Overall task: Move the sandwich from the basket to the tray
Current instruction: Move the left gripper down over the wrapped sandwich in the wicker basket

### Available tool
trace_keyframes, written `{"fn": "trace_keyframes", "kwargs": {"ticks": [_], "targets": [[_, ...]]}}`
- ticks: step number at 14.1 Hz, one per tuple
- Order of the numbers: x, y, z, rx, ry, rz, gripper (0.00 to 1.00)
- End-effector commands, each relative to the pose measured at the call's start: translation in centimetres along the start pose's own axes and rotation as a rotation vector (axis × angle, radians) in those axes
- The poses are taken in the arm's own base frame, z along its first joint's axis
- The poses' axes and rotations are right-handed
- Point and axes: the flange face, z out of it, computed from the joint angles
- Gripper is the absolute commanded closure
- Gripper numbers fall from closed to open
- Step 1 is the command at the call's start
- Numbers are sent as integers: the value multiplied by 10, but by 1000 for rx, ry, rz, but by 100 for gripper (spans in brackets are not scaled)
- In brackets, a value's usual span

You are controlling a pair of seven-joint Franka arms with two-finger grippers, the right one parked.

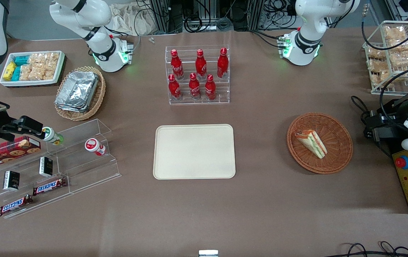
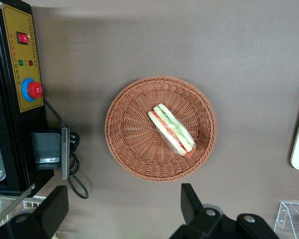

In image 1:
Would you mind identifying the triangular sandwich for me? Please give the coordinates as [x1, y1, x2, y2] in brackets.
[294, 130, 328, 159]

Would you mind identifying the round brown wicker basket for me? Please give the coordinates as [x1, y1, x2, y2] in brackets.
[287, 113, 353, 175]

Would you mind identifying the white rectangular snack tray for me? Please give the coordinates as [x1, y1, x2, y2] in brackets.
[0, 51, 66, 87]

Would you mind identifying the oval tan wicker basket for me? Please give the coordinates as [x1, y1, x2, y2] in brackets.
[54, 66, 106, 121]

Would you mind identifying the cream plastic tray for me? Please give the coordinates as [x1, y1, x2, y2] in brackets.
[153, 124, 236, 180]

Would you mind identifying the red chocolate chip cookie box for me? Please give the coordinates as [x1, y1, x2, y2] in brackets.
[0, 136, 42, 160]

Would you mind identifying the green capped white drink bottle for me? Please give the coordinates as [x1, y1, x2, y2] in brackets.
[42, 127, 64, 146]

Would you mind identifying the bagged fried snack pack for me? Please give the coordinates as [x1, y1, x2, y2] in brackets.
[391, 50, 408, 67]
[367, 48, 387, 60]
[367, 59, 390, 72]
[384, 26, 407, 40]
[369, 70, 392, 87]
[389, 38, 408, 52]

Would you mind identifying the aluminium foil container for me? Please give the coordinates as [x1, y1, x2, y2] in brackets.
[56, 71, 100, 107]
[55, 102, 90, 113]

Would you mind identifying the small black box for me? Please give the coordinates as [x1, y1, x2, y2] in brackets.
[39, 156, 53, 177]
[3, 171, 20, 191]

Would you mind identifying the yellow snack pack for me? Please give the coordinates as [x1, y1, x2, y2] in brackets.
[3, 62, 17, 81]

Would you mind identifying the brown Snickers bar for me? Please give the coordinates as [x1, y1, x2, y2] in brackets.
[0, 194, 34, 217]
[32, 177, 67, 196]

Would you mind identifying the red capped white drink bottle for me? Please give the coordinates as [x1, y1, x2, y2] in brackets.
[85, 138, 106, 156]

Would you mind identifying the clear acrylic stepped shelf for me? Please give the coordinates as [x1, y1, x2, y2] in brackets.
[0, 119, 122, 219]

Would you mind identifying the crumpled white cloth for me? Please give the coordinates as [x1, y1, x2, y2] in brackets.
[109, 3, 155, 36]

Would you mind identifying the red cola bottle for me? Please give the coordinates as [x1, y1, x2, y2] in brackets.
[205, 74, 216, 101]
[170, 49, 184, 80]
[195, 49, 207, 80]
[217, 47, 229, 79]
[168, 74, 182, 101]
[189, 73, 202, 100]

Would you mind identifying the clear acrylic bottle rack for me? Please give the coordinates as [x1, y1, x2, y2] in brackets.
[165, 45, 230, 105]

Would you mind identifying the black looped table cable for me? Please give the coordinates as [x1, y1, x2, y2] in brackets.
[350, 95, 373, 125]

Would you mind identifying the black cable at table edge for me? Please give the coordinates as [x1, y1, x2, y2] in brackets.
[335, 241, 408, 257]

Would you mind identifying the coiled grey cable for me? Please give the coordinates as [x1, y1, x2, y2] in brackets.
[216, 17, 234, 32]

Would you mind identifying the coiled black cable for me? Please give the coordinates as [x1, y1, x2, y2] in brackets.
[184, 15, 203, 33]

